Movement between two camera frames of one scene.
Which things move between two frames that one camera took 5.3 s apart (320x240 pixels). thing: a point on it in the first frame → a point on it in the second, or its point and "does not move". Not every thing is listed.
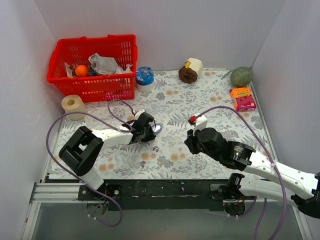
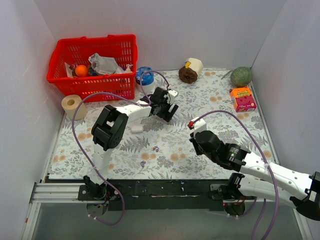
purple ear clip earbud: [154, 148] does not move
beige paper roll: [73, 103] does not move
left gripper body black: [149, 131] → [165, 110]
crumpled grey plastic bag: [105, 65] does not move
